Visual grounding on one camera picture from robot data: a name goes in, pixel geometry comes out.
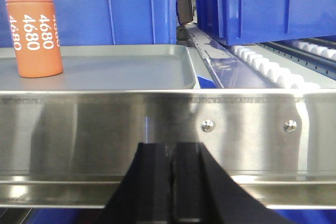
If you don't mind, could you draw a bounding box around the large blue bin left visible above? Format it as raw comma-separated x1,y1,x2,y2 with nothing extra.
1,0,176,47

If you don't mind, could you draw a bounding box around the grey plastic tray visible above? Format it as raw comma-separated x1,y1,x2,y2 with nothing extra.
1,44,197,91

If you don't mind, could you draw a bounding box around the orange capacitor with white numbers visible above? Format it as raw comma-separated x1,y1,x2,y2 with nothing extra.
5,0,64,78

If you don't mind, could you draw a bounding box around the large blue bin right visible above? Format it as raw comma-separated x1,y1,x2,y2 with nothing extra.
196,0,335,46

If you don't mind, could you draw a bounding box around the large blue bin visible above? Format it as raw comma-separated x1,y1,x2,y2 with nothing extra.
196,0,335,46
1,0,176,47

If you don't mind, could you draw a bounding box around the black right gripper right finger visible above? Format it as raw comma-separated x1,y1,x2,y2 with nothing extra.
173,142,291,223

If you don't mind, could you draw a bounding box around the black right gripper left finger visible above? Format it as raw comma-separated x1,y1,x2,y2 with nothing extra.
97,143,171,223

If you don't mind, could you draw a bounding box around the white roller track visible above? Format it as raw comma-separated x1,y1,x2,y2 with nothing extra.
230,44,335,89

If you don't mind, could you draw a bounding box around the stainless steel shelf rail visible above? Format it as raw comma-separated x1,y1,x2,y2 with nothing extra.
1,89,335,209

